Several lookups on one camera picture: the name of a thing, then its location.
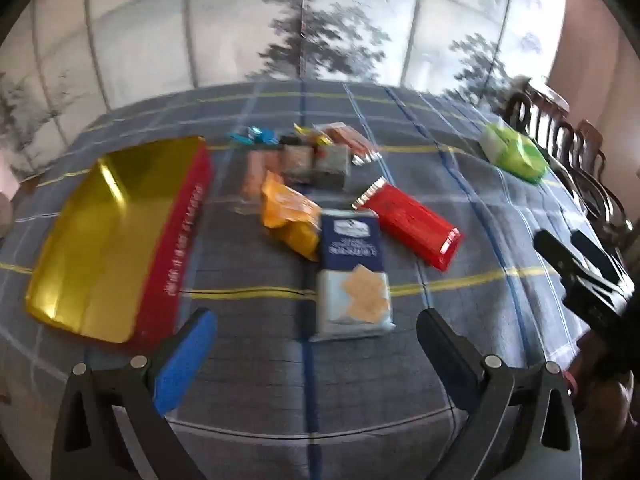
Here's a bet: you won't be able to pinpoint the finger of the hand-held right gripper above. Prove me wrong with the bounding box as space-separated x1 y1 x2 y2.
571 230 632 286
533 230 593 283

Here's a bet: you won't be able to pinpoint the green tissue pack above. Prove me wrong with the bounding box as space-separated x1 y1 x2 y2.
480 122 549 184

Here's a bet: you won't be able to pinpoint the red snack packet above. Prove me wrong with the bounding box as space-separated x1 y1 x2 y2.
352 178 463 272

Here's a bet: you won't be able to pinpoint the painted folding screen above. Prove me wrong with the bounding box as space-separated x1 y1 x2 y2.
0 0 571 181

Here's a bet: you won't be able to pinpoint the gold tin tray red sides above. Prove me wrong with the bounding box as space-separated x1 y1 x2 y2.
25 136 215 345

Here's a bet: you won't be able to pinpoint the blue cracker packet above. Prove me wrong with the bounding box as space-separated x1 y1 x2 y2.
309 210 396 343

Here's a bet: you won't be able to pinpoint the dark sesame bar packet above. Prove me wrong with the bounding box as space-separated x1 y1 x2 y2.
314 145 351 191

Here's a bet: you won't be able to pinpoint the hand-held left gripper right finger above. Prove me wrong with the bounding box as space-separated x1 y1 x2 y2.
416 308 583 480

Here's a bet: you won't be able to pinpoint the brown bar clear packet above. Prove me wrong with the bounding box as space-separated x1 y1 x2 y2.
240 152 281 201

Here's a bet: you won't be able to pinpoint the grey plaid tablecloth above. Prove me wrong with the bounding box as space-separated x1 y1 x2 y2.
0 80 621 480

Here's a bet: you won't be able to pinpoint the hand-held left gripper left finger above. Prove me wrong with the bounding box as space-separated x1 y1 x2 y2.
50 307 218 480

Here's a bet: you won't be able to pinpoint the yellow snack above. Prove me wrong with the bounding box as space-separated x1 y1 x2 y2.
292 124 326 148

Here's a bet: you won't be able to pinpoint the clear packet orange sticks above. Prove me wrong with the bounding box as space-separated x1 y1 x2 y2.
314 122 378 166

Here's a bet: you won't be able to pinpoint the reddish grain bar packet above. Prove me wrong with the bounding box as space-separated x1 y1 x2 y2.
279 144 317 183

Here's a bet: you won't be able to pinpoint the orange snack packet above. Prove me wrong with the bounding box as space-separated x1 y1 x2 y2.
260 171 322 262

